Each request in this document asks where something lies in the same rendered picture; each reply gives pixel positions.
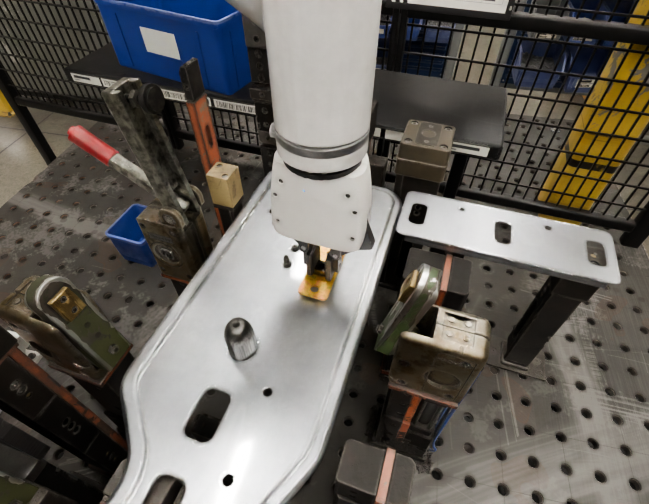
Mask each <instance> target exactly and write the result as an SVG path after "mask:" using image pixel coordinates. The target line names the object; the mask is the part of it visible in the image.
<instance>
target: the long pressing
mask: <svg viewBox="0 0 649 504"><path fill-rule="evenodd" d="M271 179H272V170H271V171H270V172H269V173H268V174H267V175H266V176H265V178H264V179H263V181H262V182H261V183H260V185H259V186H258V187H257V189H256V190H255V192H254V193H253V194H252V196H251V197H250V199H249V200H248V201H247V203H246V204H245V206H244V207H243V208H242V210H241V211H240V213H239V214H238V215H237V217H236V218H235V220H234V221H233V222H232V224H231V225H230V226H229V228H228V229H227V231H226V232H225V233H224V235H223V236H222V238H221V239H220V240H219V242H218V243H217V245H216V246H215V247H214V249H213V250H212V252H211V253H210V254H209V256H208V257H207V259H206V260H205V261H204V263H203V264H202V266H201V267H200V268H199V270H198V271H197V272H196V274H195V275H194V277H193V278H192V279H191V281H190V282H189V284H188V285H187V286H186V288H185V289H184V291H183V292H182V293H181V295H180V296H179V298H178V299H177V300H176V302H175V303H174V305H173V306H172V307H171V309H170V310H169V311H168V313H167V314H166V316H165V317H164V318H163V320H162V321H161V323H160V324H159V325H158V327H157V328H156V330H155V331H154V332H153V334H152V335H151V337H150V338H149V339H148V341H147V342H146V344H145V345H144V346H143V348H142V349H141V351H140V352H139V353H138V355H137V356H136V357H135V359H134V360H133V362H132V363H131V364H130V366H129V367H128V369H127V370H126V372H125V374H124V376H123V378H122V381H121V385H120V402H121V409H122V415H123V422H124V428H125V434H126V441H127V448H128V456H127V463H126V467H125V470H124V473H123V475H122V477H121V479H120V481H119V483H118V484H117V486H116V488H115V489H114V491H113V493H112V494H111V496H110V498H109V499H108V501H107V502H106V504H143V503H144V501H145V499H146V498H147V496H148V494H149V492H150V490H151V489H152V487H153V485H154V483H155V482H156V480H157V479H159V478H160V477H162V476H170V477H172V478H175V479H177V480H179V481H181V482H183V484H184V486H185V492H184V495H183V497H182V499H181V501H180V503H179V504H288V503H289V502H290V501H291V499H292V498H293V497H294V496H295V495H296V493H297V492H298V491H299V490H300V489H301V487H302V486H303V485H304V484H305V483H306V481H307V480H308V479H309V478H310V477H311V475H312V474H313V473H314V472H315V470H316V469H317V467H318V466H319V464H320V462H321V460H322V458H323V456H324V454H325V451H326V448H327V445H328V441H329V438H330V435H331V432H332V429H333V426H334V423H335V419H336V416H337V413H338V410H339V407H340V404H341V401H342V397H343V394H344V391H345V388H346V385H347V382H348V378H349V375H350V372H351V369H352V366H353V363H354V360H355V356H356V353H357V350H358V347H359V344H360V341H361V338H362V334H363V331H364V328H365V325H366V322H367V319H368V316H369V312H370V309H371V306H372V303H373V300H374V297H375V294H376V290H377V287H378V284H379V281H380V278H381V275H382V271H383V268H384V265H385V262H386V259H387V256H388V253H389V249H390V246H391V243H392V240H393V237H394V234H395V231H396V225H397V222H398V219H399V216H400V213H401V209H402V201H401V199H400V197H399V196H398V195H397V194H396V193H394V192H393V191H391V190H389V189H387V188H383V187H379V186H374V185H371V187H372V203H371V217H370V222H369V224H370V227H371V230H372V232H373V235H374V238H375V243H374V246H373V249H372V250H358V251H355V252H350V253H348V254H345V257H344V260H343V262H342V265H341V268H340V271H339V273H338V274H337V277H336V279H335V282H334V284H333V287H332V289H331V291H330V294H329V296H328V298H327V300H325V301H321V300H318V299H314V298H311V297H307V296H304V295H301V294H299V293H298V288H299V286H300V284H301V282H302V280H303V278H304V276H305V274H306V271H307V267H306V264H304V261H303V252H302V251H300V250H299V251H297V252H293V251H292V250H291V248H292V246H293V245H294V244H297V245H298V243H297V242H296V241H295V240H294V239H291V238H288V237H285V236H283V235H281V234H279V233H278V232H276V230H275V229H274V226H273V224H272V213H270V212H269V211H270V210H271ZM284 255H288V256H289V260H290V263H291V266H290V267H289V268H284V267H283V266H282V265H283V257H284ZM236 317H241V318H244V319H246V320H247V321H249V322H250V324H251V325H252V327H253V329H254V332H255V336H256V340H257V342H258V348H257V351H256V353H255V354H254V355H253V356H252V357H251V358H249V359H247V360H241V361H240V360H236V359H234V358H232V357H231V356H230V355H229V352H228V348H227V345H226V342H225V339H224V329H225V326H226V324H227V323H228V322H229V321H230V320H231V319H233V318H236ZM266 388H270V389H271V390H272V394H271V395H270V396H264V394H263V391H264V390H265V389H266ZM212 389H214V390H218V391H220V392H223V393H226V394H228V395H229V396H230V404H229V406H228V408H227V410H226V412H225V414H224V416H223V418H222V420H221V422H220V424H219V426H218V428H217V430H216V432H215V434H214V435H213V437H212V438H211V439H210V440H209V441H207V442H199V441H197V440H194V439H192V438H189V437H188V436H187V435H186V433H185V428H186V426H187V424H188V422H189V420H190V419H191V417H192V415H193V413H194V411H195V410H196V408H197V406H198V404H199V402H200V401H201V399H202V397H203V395H204V394H205V393H206V392H207V391H208V390H212ZM228 474H230V475H232V476H233V478H234V481H233V483H232V484H231V485H230V486H225V485H224V484H223V478H224V477H225V476H226V475H228Z"/></svg>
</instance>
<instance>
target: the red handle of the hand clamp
mask: <svg viewBox="0 0 649 504"><path fill-rule="evenodd" d="M67 134H68V135H69V136H68V140H69V141H71V142H72V143H74V144H75V145H77V146H78V147H80V148H81V149H83V150H84V151H86V152H87V153H89V154H90V155H92V156H93V157H95V158H96V159H98V160H99V161H101V162H102V163H104V164H105V165H107V166H110V167H112V168H113V169H115V170H116V171H118V172H119V173H121V174H122V175H124V176H125V177H127V178H128V179H130V180H131V181H133V182H134V183H136V184H137V185H139V186H140V187H142V188H143V189H144V190H146V191H147V192H149V193H150V194H152V195H153V196H155V197H156V198H158V197H157V195H156V193H155V191H154V190H153V188H152V186H151V184H150V182H149V181H148V179H147V177H146V175H145V173H144V171H143V170H142V169H141V168H139V167H138V166H136V165H135V164H133V163H132V162H130V161H129V160H127V159H126V158H125V157H123V156H122V155H120V154H119V152H118V151H117V150H115V149H114V148H112V147H111V146H110V145H108V144H107V143H105V142H104V141H102V140H101V139H99V138H98V137H96V136H95V135H94V134H92V133H91V132H89V131H88V130H86V129H85V128H83V127H82V126H80V125H78V126H76V127H74V126H72V127H70V128H69V130H68V132H67ZM173 192H174V191H173ZM174 194H175V196H176V198H177V200H178V202H179V204H180V206H181V207H182V209H183V211H184V213H185V211H186V210H187V209H188V207H189V205H190V203H189V200H188V199H187V198H183V197H182V196H180V195H179V194H177V193H176V192H174Z"/></svg>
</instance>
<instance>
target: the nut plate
mask: <svg viewBox="0 0 649 504"><path fill-rule="evenodd" d="M329 251H330V248H326V247H322V246H320V260H318V262H317V264H316V266H315V268H314V273H313V275H311V276H310V275H307V271H306V274H305V276H304V278H303V280H302V282H301V284H300V286H299V288H298V293H299V294H301V295H304V296H307V297H311V298H314V299H318V300H321V301H325V300H327V298H328V296H329V294H330V291H331V289H332V287H333V284H334V282H335V279H336V277H337V274H338V273H336V272H334V275H333V277H332V279H331V281H328V280H326V279H325V260H326V257H327V253H329ZM312 287H317V288H318V289H319V290H318V291H317V292H312V291H311V288H312Z"/></svg>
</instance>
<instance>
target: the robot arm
mask: <svg viewBox="0 0 649 504"><path fill-rule="evenodd" d="M225 1H226V2H227V3H229V4H230V5H231V6H233V7H234V8H235V9H237V10H238V11H239V12H240V13H242V14H243V15H244V16H246V17H247V18H248V19H249V20H251V21H252V22H253V23H254V24H255V25H257V26H258V27H259V28H260V29H261V30H262V31H264V32H265V39H266V48H267V58H268V68H269V78H270V87H271V97H272V107H273V117H274V122H273V123H272V124H271V125H270V130H269V134H270V137H273V138H275V139H276V145H277V151H276V152H275V154H274V159H273V167H272V179H271V213H272V224H273V226H274V229H275V230H276V232H278V233H279V234H281V235H283V236H285V237H288V238H291V239H294V240H295V241H296V242H297V243H298V248H299V250H300V251H302V252H303V261H304V264H306V267H307V275H310V276H311V275H313V273H314V268H315V266H316V264H317V262H318V260H320V246H322V247H326V248H330V251H329V253H328V255H327V257H326V260H325V279H326V280H328V281H331V279H332V277H333V275H334V272H336V273H339V271H340V268H341V265H342V256H343V255H345V254H348V253H350V252H355V251H358V250H372V249H373V246H374V243H375V238H374V235H373V232H372V230H371V227H370V224H369V222H370V217H371V203H372V187H371V172H370V164H369V159H368V155H367V150H368V141H369V131H370V118H371V108H372V98H373V87H374V77H375V67H376V56H377V46H378V36H379V25H380V15H381V5H382V0H225Z"/></svg>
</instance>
